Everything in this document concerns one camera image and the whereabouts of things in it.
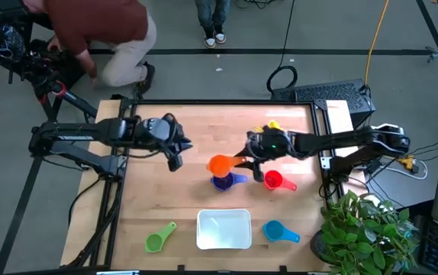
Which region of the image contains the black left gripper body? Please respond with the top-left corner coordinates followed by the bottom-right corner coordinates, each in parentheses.
top-left (134, 113), bottom-right (185, 154)

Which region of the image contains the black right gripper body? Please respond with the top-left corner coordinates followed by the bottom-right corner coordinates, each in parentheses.
top-left (244, 127), bottom-right (297, 162)

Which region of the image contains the red measuring cup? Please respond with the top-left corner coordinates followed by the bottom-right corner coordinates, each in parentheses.
top-left (262, 170), bottom-right (298, 193)

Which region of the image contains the yellow measuring cup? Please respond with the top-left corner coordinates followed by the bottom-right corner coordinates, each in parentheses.
top-left (254, 119), bottom-right (282, 134)

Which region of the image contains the orange measuring cup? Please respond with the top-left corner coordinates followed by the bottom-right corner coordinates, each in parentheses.
top-left (205, 154), bottom-right (248, 179)

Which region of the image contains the blue measuring cup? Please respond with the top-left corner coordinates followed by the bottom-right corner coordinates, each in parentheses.
top-left (262, 219), bottom-right (301, 244)

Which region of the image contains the green measuring cup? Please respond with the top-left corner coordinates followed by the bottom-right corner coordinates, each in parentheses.
top-left (143, 221), bottom-right (179, 254)

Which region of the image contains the purple measuring cup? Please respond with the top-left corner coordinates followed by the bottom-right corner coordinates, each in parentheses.
top-left (210, 172), bottom-right (249, 193)

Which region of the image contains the white plastic basket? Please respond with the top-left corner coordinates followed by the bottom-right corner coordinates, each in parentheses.
top-left (195, 208), bottom-right (253, 251)

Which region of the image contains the black perforated computer case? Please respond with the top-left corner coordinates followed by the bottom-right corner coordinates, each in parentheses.
top-left (270, 78), bottom-right (377, 129)

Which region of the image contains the person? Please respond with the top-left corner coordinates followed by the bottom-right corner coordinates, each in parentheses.
top-left (195, 0), bottom-right (233, 50)
top-left (22, 0), bottom-right (157, 95)

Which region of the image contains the green potted plant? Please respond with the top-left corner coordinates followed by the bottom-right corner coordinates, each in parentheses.
top-left (309, 189), bottom-right (421, 275)

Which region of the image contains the yellow plug adapter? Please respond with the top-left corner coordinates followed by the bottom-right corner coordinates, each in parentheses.
top-left (398, 154), bottom-right (418, 173)

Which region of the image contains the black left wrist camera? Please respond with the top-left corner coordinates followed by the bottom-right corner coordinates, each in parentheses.
top-left (166, 151), bottom-right (184, 173)

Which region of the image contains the black aluminium table frame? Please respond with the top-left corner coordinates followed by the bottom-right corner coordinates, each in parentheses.
top-left (61, 96), bottom-right (357, 275)

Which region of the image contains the black looped floor cable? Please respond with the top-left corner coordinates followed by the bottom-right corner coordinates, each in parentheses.
top-left (266, 0), bottom-right (299, 95)

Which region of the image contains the yellow power cable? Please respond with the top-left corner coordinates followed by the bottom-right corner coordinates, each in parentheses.
top-left (363, 0), bottom-right (391, 88)

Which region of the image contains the white cable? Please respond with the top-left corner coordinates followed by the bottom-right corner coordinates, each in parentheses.
top-left (378, 158), bottom-right (430, 181)

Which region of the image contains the black video camera on tripod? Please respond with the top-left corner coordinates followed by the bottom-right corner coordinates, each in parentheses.
top-left (0, 6), bottom-right (98, 120)

